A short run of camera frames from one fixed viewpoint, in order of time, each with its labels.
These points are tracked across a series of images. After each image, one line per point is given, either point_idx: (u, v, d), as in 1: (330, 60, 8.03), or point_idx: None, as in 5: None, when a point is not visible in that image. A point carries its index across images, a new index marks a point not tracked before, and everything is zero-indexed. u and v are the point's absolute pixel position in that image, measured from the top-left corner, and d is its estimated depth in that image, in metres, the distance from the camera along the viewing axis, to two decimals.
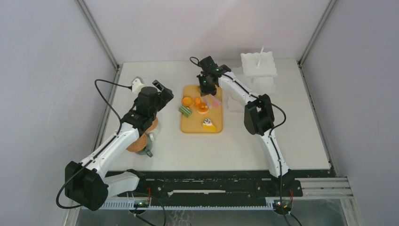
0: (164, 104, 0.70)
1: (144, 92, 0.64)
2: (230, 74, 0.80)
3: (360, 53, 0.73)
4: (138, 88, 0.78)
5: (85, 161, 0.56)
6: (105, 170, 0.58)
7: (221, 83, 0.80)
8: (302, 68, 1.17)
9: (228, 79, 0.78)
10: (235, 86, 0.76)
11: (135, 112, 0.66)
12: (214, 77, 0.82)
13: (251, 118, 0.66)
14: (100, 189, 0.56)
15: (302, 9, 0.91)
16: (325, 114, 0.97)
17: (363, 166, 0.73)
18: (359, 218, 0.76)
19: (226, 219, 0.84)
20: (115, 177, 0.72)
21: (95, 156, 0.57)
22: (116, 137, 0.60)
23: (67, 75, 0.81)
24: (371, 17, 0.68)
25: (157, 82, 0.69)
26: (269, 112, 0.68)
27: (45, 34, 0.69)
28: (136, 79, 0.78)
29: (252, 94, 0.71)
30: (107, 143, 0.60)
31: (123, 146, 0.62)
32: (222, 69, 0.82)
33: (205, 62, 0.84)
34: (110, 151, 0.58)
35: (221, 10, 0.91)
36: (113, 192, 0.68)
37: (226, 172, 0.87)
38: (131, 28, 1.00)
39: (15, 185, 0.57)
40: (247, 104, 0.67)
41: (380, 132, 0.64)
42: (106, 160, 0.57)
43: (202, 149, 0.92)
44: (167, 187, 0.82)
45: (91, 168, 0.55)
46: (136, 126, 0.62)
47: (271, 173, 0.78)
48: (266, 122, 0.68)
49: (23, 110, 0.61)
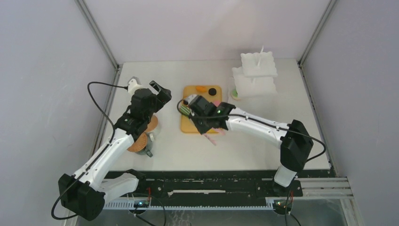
0: (161, 105, 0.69)
1: (137, 95, 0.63)
2: (237, 113, 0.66)
3: (360, 53, 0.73)
4: (134, 88, 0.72)
5: (77, 173, 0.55)
6: (99, 181, 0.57)
7: (232, 125, 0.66)
8: (301, 68, 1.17)
9: (239, 118, 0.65)
10: (256, 123, 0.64)
11: (129, 116, 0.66)
12: (219, 121, 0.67)
13: (293, 156, 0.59)
14: (96, 200, 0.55)
15: (302, 9, 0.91)
16: (325, 114, 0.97)
17: (363, 166, 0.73)
18: (359, 218, 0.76)
19: (226, 219, 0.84)
20: (113, 183, 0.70)
21: (88, 167, 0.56)
22: (109, 145, 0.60)
23: (67, 75, 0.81)
24: (371, 17, 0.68)
25: (154, 83, 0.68)
26: (307, 139, 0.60)
27: (45, 35, 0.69)
28: (132, 80, 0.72)
29: (281, 127, 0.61)
30: (99, 153, 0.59)
31: (117, 155, 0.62)
32: (224, 110, 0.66)
33: (199, 106, 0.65)
34: (103, 161, 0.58)
35: (222, 10, 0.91)
36: (111, 198, 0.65)
37: (226, 172, 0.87)
38: (131, 28, 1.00)
39: (15, 186, 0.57)
40: (283, 143, 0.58)
41: (380, 132, 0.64)
42: (99, 171, 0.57)
43: (202, 149, 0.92)
44: (167, 187, 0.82)
45: (85, 181, 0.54)
46: (130, 133, 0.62)
47: (275, 181, 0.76)
48: (307, 151, 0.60)
49: (23, 110, 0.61)
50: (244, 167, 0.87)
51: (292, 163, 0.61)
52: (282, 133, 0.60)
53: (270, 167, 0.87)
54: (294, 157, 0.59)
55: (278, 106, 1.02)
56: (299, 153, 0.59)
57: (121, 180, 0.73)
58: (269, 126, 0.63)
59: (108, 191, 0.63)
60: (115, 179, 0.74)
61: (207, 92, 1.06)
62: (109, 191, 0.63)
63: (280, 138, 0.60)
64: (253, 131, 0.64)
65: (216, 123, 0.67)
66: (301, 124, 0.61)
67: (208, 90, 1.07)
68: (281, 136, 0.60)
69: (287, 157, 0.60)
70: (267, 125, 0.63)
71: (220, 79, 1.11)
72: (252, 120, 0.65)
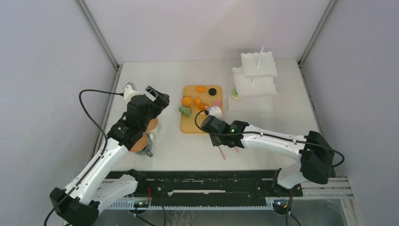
0: (158, 111, 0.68)
1: (133, 102, 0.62)
2: (251, 129, 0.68)
3: (360, 53, 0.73)
4: (131, 94, 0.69)
5: (68, 188, 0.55)
6: (91, 194, 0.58)
7: (247, 144, 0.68)
8: (301, 68, 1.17)
9: (255, 135, 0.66)
10: (272, 140, 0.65)
11: (123, 123, 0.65)
12: (235, 140, 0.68)
13: (317, 170, 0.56)
14: (89, 212, 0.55)
15: (302, 9, 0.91)
16: (325, 114, 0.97)
17: (363, 167, 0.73)
18: (359, 218, 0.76)
19: (226, 219, 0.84)
20: (110, 188, 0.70)
21: (78, 181, 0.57)
22: (101, 157, 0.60)
23: (67, 75, 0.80)
24: (371, 18, 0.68)
25: (151, 88, 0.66)
26: (328, 150, 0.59)
27: (45, 34, 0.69)
28: (126, 86, 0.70)
29: (298, 141, 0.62)
30: (91, 166, 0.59)
31: (109, 167, 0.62)
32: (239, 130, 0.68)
33: (212, 125, 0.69)
34: (94, 175, 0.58)
35: (222, 10, 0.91)
36: (107, 205, 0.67)
37: (226, 172, 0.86)
38: (131, 28, 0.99)
39: (14, 186, 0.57)
40: (304, 157, 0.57)
41: (380, 133, 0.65)
42: (90, 185, 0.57)
43: (203, 149, 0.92)
44: (167, 187, 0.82)
45: (75, 197, 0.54)
46: (122, 143, 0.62)
47: (279, 183, 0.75)
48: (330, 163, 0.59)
49: (23, 110, 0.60)
50: (244, 167, 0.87)
51: (317, 178, 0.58)
52: (300, 147, 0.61)
53: (270, 167, 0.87)
54: (318, 172, 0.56)
55: (278, 106, 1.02)
56: (322, 166, 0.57)
57: (118, 184, 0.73)
58: (286, 140, 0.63)
59: (102, 200, 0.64)
60: (115, 181, 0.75)
61: (207, 92, 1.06)
62: (104, 200, 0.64)
63: (299, 152, 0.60)
64: (271, 147, 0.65)
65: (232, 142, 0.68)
66: (318, 134, 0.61)
67: (208, 90, 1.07)
68: (299, 149, 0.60)
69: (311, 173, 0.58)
70: (283, 138, 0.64)
71: (220, 79, 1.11)
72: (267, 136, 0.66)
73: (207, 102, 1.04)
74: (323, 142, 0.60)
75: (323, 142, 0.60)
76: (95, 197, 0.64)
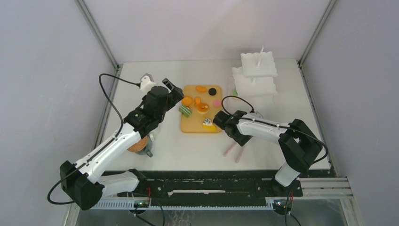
0: (174, 104, 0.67)
1: (153, 92, 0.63)
2: (246, 117, 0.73)
3: (360, 53, 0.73)
4: (148, 85, 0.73)
5: (79, 163, 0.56)
6: (99, 174, 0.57)
7: (243, 130, 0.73)
8: (301, 68, 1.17)
9: (247, 121, 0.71)
10: (260, 125, 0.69)
11: (140, 111, 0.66)
12: (233, 127, 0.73)
13: (294, 153, 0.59)
14: (93, 192, 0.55)
15: (302, 9, 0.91)
16: (325, 114, 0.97)
17: (363, 167, 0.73)
18: (359, 218, 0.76)
19: (226, 219, 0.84)
20: (115, 178, 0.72)
21: (89, 158, 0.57)
22: (115, 139, 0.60)
23: (67, 75, 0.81)
24: (371, 18, 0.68)
25: (167, 81, 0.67)
26: (311, 139, 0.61)
27: (45, 35, 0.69)
28: (144, 77, 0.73)
29: (281, 126, 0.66)
30: (104, 146, 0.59)
31: (121, 149, 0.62)
32: (237, 116, 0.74)
33: (219, 116, 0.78)
34: (106, 155, 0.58)
35: (221, 11, 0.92)
36: (109, 193, 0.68)
37: (226, 172, 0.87)
38: (131, 27, 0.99)
39: (15, 185, 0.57)
40: (282, 138, 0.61)
41: (380, 133, 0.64)
42: (100, 164, 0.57)
43: (203, 149, 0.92)
44: (167, 187, 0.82)
45: (84, 173, 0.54)
46: (137, 130, 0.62)
47: (276, 180, 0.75)
48: (312, 152, 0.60)
49: (23, 110, 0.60)
50: (244, 167, 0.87)
51: (296, 164, 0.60)
52: (282, 131, 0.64)
53: (270, 167, 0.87)
54: (294, 154, 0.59)
55: (278, 106, 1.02)
56: (300, 151, 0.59)
57: (123, 176, 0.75)
58: (271, 125, 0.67)
59: (107, 185, 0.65)
60: (118, 174, 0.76)
61: (207, 92, 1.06)
62: (108, 186, 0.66)
63: (279, 135, 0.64)
64: (259, 132, 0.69)
65: (229, 129, 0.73)
66: (303, 123, 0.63)
67: (208, 90, 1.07)
68: (280, 133, 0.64)
69: (289, 156, 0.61)
70: (269, 125, 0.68)
71: (220, 79, 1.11)
72: (258, 123, 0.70)
73: (207, 102, 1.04)
74: (307, 131, 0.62)
75: (307, 131, 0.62)
76: (100, 181, 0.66)
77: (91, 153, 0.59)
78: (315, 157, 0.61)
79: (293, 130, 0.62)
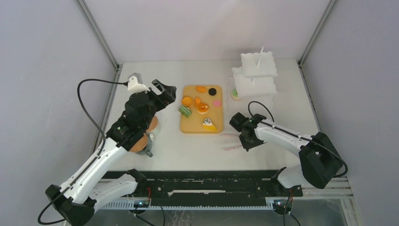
0: (163, 106, 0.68)
1: (131, 102, 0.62)
2: (266, 122, 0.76)
3: (360, 53, 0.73)
4: (134, 88, 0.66)
5: (63, 187, 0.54)
6: (85, 194, 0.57)
7: (260, 134, 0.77)
8: (301, 68, 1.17)
9: (267, 127, 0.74)
10: (280, 133, 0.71)
11: (123, 122, 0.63)
12: (250, 130, 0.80)
13: (314, 167, 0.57)
14: (83, 212, 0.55)
15: (302, 10, 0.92)
16: (325, 114, 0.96)
17: (363, 167, 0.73)
18: (359, 218, 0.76)
19: (226, 219, 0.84)
20: (109, 186, 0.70)
21: (73, 181, 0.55)
22: (98, 158, 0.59)
23: (67, 75, 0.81)
24: (371, 18, 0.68)
25: (157, 83, 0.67)
26: (333, 156, 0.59)
27: (45, 35, 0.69)
28: (132, 77, 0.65)
29: (303, 137, 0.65)
30: (87, 166, 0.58)
31: (106, 167, 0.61)
32: (256, 120, 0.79)
33: (236, 118, 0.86)
34: (90, 175, 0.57)
35: (221, 11, 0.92)
36: (104, 203, 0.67)
37: (226, 172, 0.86)
38: (131, 27, 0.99)
39: (13, 187, 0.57)
40: (302, 150, 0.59)
41: (380, 133, 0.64)
42: (84, 185, 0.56)
43: (202, 149, 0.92)
44: (167, 187, 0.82)
45: (68, 196, 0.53)
46: (119, 145, 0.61)
47: (279, 180, 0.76)
48: (333, 168, 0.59)
49: (23, 109, 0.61)
50: (244, 167, 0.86)
51: (315, 179, 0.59)
52: (304, 143, 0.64)
53: (270, 167, 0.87)
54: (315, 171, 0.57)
55: (278, 106, 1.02)
56: (320, 165, 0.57)
57: (118, 182, 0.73)
58: (292, 135, 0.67)
59: (100, 198, 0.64)
60: (111, 181, 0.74)
61: (207, 92, 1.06)
62: (101, 198, 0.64)
63: (299, 146, 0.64)
64: (276, 138, 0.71)
65: (245, 132, 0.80)
66: (327, 137, 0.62)
67: (208, 90, 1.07)
68: (301, 144, 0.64)
69: (307, 168, 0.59)
70: (291, 135, 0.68)
71: (220, 79, 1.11)
72: (280, 131, 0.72)
73: (206, 102, 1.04)
74: (329, 146, 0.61)
75: (330, 146, 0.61)
76: (92, 195, 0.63)
77: (74, 174, 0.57)
78: (334, 174, 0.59)
79: (315, 142, 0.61)
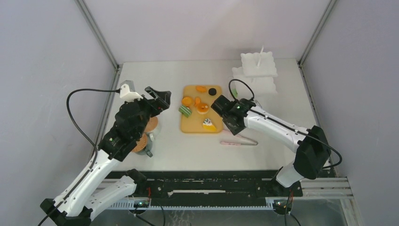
0: (157, 113, 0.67)
1: (122, 113, 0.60)
2: (257, 110, 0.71)
3: (360, 53, 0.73)
4: (127, 95, 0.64)
5: (57, 200, 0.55)
6: (80, 207, 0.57)
7: (250, 123, 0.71)
8: (301, 68, 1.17)
9: (258, 116, 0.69)
10: (274, 125, 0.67)
11: (115, 133, 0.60)
12: (236, 117, 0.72)
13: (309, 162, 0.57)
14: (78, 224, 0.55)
15: (302, 10, 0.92)
16: (325, 115, 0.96)
17: (363, 168, 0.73)
18: (359, 218, 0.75)
19: (226, 219, 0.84)
20: (107, 191, 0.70)
21: (66, 196, 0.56)
22: (90, 171, 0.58)
23: (67, 75, 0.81)
24: (371, 18, 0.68)
25: (150, 90, 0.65)
26: (325, 148, 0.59)
27: (45, 35, 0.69)
28: (124, 85, 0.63)
29: (299, 131, 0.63)
30: (80, 180, 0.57)
31: (100, 179, 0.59)
32: (245, 107, 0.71)
33: (219, 104, 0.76)
34: (83, 189, 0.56)
35: (221, 11, 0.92)
36: (102, 208, 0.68)
37: (226, 172, 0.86)
38: (131, 27, 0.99)
39: (14, 188, 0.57)
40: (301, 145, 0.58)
41: (380, 133, 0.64)
42: (78, 199, 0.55)
43: (202, 149, 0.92)
44: (167, 187, 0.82)
45: (62, 211, 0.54)
46: (112, 157, 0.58)
47: (277, 180, 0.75)
48: (323, 160, 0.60)
49: (23, 109, 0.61)
50: (244, 167, 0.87)
51: (307, 170, 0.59)
52: (300, 137, 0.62)
53: (270, 167, 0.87)
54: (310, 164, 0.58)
55: (278, 105, 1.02)
56: (315, 159, 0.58)
57: (116, 186, 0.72)
58: (288, 129, 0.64)
59: (96, 207, 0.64)
60: (110, 185, 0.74)
61: (207, 92, 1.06)
62: (97, 207, 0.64)
63: (297, 141, 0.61)
64: (270, 131, 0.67)
65: (232, 118, 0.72)
66: (321, 131, 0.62)
67: (208, 90, 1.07)
68: (298, 139, 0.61)
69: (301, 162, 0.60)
70: (286, 127, 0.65)
71: (220, 79, 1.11)
72: (271, 121, 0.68)
73: (206, 102, 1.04)
74: (323, 139, 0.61)
75: (323, 139, 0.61)
76: (89, 204, 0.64)
77: (68, 187, 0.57)
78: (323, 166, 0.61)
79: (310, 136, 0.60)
